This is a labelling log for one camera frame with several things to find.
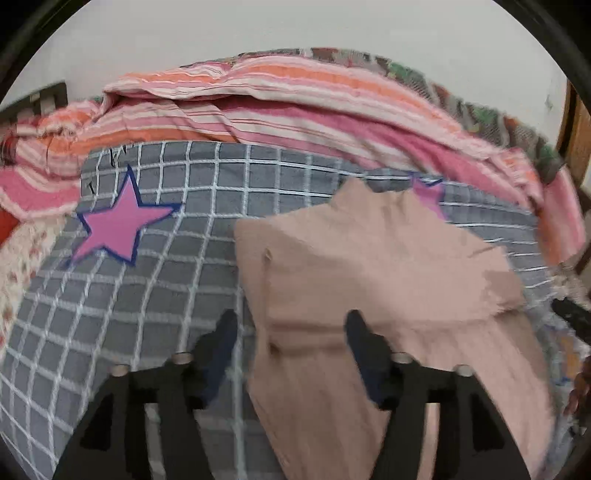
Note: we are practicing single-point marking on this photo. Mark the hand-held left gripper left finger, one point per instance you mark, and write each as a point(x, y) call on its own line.
point(221, 341)

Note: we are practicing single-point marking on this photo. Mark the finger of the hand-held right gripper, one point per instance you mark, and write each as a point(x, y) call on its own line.
point(575, 318)

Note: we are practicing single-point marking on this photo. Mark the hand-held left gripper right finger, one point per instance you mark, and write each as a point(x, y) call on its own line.
point(360, 341)

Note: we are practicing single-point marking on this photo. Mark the pink ribbed knit garment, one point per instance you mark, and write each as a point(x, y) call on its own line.
point(369, 258)

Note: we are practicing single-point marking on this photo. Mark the grey checked star blanket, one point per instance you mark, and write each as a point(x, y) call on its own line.
point(184, 286)

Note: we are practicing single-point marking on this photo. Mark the wooden door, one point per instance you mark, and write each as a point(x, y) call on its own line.
point(579, 138)

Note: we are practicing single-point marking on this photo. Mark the floral bed sheet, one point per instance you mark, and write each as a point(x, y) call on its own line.
point(23, 258)

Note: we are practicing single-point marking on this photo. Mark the pink orange striped quilt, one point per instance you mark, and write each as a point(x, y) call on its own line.
point(300, 110)

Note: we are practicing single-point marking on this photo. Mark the floral patchwork quilt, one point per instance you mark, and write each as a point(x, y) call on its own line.
point(461, 106)

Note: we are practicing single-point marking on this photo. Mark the red pillow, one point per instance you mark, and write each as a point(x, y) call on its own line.
point(5, 226)

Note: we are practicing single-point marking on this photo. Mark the dark wooden headboard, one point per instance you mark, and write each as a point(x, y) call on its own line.
point(51, 94)

